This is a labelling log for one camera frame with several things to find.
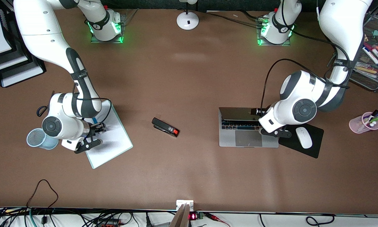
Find silver laptop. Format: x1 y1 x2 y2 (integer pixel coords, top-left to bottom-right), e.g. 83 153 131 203
219 107 279 148

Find black marker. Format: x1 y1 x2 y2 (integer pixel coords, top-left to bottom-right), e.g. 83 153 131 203
363 109 378 124

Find white marker with blue cap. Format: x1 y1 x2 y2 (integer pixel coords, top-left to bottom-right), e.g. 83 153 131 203
363 47 378 66

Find white computer mouse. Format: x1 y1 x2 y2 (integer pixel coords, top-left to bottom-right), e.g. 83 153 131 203
295 127 313 149

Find pale green clipboard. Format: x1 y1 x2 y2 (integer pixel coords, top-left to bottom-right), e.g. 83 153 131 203
85 100 133 169

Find black mouse pad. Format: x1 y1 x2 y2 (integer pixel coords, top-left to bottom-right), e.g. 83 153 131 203
278 116 324 159

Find blue mesh pen cup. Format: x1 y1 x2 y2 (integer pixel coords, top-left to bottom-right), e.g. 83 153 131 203
27 128 59 150

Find black scissors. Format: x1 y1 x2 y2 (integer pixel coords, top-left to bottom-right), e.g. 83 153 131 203
36 91 55 118

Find black stapler with red end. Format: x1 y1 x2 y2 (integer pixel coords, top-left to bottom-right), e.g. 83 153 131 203
151 117 180 138

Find pink mesh pen cup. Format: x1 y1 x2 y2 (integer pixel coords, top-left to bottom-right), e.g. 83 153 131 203
349 112 378 134

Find black stacked letter tray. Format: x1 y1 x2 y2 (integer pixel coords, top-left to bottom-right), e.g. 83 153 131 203
0 0 47 88

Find metal mesh desk organizer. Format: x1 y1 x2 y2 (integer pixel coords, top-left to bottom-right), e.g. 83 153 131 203
348 14 378 92

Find white round lamp base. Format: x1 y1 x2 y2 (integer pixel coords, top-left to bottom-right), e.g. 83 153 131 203
176 0 199 31

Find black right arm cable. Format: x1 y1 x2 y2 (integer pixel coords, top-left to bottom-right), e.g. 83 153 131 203
72 80 112 125

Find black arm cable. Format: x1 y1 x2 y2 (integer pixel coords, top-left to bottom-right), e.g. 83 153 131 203
72 80 112 125
260 0 357 111

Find dark looped cable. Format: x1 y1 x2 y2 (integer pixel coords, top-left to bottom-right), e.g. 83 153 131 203
27 179 59 209

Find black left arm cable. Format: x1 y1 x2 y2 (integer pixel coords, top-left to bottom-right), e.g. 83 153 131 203
260 0 357 111

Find black coiled cable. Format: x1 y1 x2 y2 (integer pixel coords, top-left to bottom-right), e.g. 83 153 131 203
306 214 336 226

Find black base cable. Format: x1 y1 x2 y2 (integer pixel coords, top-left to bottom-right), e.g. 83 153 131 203
205 10 265 29

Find red wire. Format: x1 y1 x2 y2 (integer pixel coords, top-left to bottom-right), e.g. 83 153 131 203
205 213 230 227

